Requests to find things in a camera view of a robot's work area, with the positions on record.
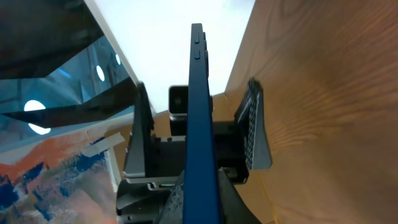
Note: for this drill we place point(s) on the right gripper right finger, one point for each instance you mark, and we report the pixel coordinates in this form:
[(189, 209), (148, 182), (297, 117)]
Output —
[(234, 209)]

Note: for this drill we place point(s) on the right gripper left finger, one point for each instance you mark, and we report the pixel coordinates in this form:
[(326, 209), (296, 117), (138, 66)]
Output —
[(136, 203)]

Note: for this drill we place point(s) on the blue Samsung Galaxy smartphone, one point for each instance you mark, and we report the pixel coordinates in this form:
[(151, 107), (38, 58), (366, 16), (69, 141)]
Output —
[(201, 200)]

